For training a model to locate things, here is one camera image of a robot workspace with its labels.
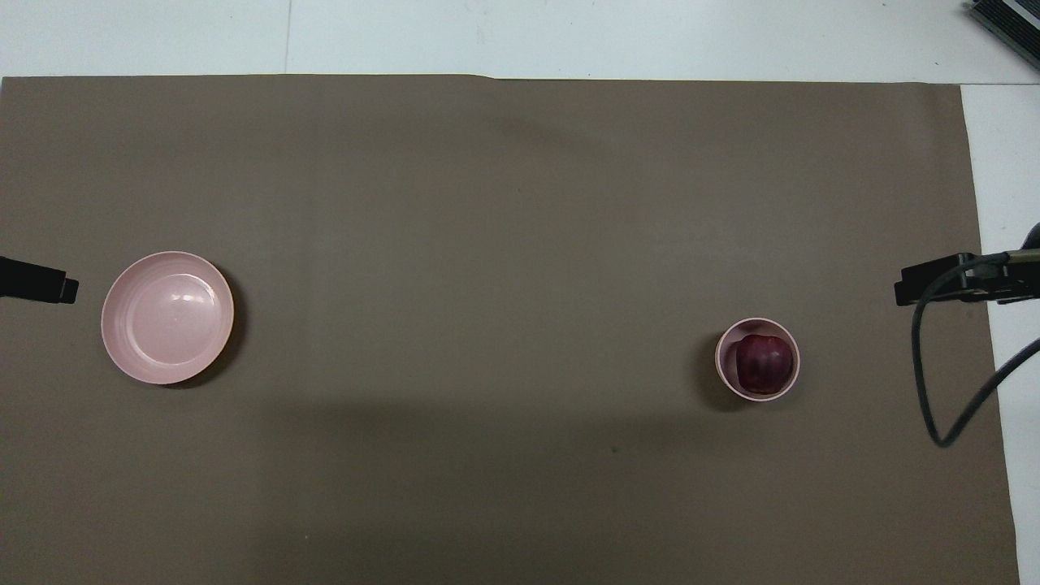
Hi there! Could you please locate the brown table mat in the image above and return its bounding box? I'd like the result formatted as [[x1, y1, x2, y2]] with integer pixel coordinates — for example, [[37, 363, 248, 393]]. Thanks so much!
[[0, 75, 1021, 585]]

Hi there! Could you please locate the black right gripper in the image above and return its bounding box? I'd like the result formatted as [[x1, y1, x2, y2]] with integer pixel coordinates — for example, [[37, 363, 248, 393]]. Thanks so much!
[[895, 250, 1040, 306]]

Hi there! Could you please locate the grey ridged device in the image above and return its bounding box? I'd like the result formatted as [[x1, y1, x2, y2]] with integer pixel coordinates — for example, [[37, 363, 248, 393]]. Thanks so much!
[[967, 0, 1040, 71]]

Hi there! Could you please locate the dark red apple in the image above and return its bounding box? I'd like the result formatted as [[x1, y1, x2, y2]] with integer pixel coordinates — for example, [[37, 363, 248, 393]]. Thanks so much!
[[734, 334, 795, 396]]

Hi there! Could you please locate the pink plate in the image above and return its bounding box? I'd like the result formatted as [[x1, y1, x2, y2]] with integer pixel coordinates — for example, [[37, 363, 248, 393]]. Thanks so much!
[[101, 251, 235, 386]]

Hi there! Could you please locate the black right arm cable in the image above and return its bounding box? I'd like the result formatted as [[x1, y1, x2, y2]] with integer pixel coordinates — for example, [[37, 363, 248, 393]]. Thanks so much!
[[912, 248, 1040, 449]]

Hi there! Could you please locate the pink bowl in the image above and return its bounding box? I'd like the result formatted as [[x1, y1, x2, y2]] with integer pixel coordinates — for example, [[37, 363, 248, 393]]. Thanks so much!
[[714, 317, 801, 403]]

